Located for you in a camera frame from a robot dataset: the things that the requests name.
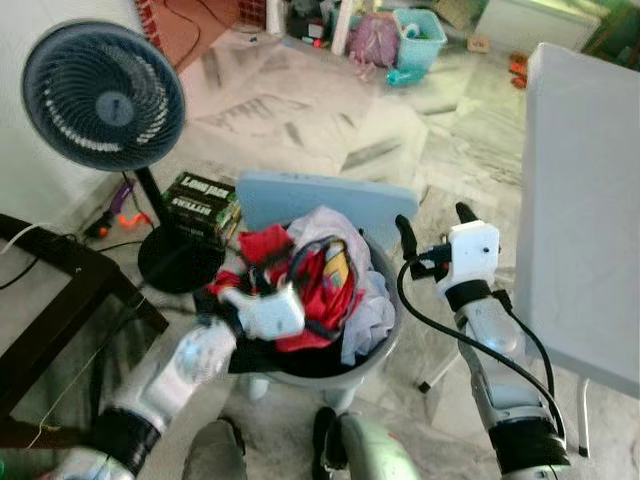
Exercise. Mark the pale lavender garment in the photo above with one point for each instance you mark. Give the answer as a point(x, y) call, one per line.
point(350, 230)

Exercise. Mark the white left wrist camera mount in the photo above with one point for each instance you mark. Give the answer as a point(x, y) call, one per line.
point(270, 315)

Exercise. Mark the orange toy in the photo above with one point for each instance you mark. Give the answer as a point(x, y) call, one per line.
point(517, 70)

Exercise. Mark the grey folding table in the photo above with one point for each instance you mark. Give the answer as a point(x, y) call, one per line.
point(580, 200)

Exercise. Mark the white cabinet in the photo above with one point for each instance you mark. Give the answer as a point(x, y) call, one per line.
point(535, 22)

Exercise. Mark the purple orange hand tool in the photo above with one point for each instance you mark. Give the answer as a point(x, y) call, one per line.
point(125, 200)

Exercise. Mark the silver robot right leg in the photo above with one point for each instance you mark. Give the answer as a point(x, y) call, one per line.
point(375, 455)

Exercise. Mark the teal bottle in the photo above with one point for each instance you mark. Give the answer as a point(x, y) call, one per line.
point(405, 76)

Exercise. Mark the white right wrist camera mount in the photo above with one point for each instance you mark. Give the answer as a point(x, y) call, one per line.
point(472, 250)

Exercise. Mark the silver robot leg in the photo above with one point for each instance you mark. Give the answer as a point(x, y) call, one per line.
point(375, 455)
point(215, 455)

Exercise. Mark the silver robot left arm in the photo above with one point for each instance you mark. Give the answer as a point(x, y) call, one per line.
point(185, 365)

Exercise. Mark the red garment with dark trim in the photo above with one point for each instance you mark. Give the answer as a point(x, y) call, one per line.
point(320, 290)

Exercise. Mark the grey plastic chair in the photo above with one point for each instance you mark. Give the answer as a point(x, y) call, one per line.
point(330, 195)

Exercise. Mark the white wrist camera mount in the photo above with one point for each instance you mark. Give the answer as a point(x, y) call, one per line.
point(472, 250)
point(270, 315)

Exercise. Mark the small black garment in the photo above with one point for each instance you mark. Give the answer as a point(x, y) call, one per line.
point(255, 355)

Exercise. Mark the teal plastic basket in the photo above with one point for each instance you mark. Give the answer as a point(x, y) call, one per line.
point(420, 40)

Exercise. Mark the green black printed carton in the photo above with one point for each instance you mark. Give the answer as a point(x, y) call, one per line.
point(200, 195)

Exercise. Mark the purple bag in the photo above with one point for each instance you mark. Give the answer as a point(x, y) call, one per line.
point(373, 40)

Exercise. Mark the dark blue standing fan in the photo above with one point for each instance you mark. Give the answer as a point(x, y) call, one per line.
point(100, 100)

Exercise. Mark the silver robot left leg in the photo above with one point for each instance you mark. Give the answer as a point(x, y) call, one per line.
point(215, 455)

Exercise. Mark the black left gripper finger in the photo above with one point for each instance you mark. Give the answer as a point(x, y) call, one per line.
point(230, 286)

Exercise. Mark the yellow garment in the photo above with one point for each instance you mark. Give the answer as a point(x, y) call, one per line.
point(337, 265)

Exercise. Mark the black side table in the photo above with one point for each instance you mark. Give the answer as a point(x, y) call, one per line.
point(60, 270)

